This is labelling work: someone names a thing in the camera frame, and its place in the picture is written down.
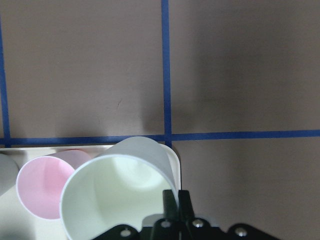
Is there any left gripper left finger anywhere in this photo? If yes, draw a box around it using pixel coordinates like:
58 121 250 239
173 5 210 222
162 189 180 225

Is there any grey cup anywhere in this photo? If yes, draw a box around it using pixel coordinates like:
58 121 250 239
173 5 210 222
0 153 19 196

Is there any pale green white cup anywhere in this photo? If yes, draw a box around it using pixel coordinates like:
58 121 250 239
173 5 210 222
59 136 181 240

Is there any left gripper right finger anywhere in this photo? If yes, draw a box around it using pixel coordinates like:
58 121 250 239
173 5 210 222
178 190 195 225

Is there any pink cup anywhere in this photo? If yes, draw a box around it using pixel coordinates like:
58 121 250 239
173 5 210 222
16 149 91 220

